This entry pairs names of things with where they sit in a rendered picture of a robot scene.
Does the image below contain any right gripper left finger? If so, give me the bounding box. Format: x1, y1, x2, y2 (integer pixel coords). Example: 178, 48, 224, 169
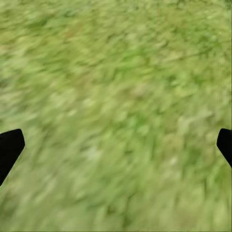
0, 129, 25, 186

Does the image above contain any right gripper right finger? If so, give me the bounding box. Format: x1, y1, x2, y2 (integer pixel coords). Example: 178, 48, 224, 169
217, 128, 232, 167

